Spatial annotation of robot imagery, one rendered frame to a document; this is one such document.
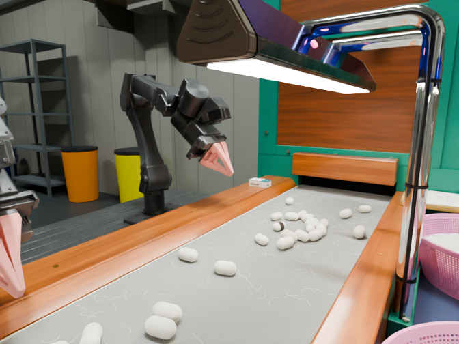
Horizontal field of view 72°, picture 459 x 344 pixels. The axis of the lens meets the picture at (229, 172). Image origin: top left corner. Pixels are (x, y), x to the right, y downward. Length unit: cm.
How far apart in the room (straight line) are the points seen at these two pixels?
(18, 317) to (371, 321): 41
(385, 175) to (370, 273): 50
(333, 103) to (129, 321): 85
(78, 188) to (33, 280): 328
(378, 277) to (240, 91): 237
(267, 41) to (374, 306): 33
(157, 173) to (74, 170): 283
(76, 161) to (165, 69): 140
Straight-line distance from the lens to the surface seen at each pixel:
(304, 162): 103
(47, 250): 88
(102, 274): 53
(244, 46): 28
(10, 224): 40
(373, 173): 98
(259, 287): 50
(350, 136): 106
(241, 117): 273
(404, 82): 103
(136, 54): 357
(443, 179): 103
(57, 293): 51
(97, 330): 41
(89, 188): 381
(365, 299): 45
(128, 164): 298
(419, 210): 47
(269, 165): 115
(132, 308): 47
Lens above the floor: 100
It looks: 11 degrees down
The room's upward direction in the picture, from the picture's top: straight up
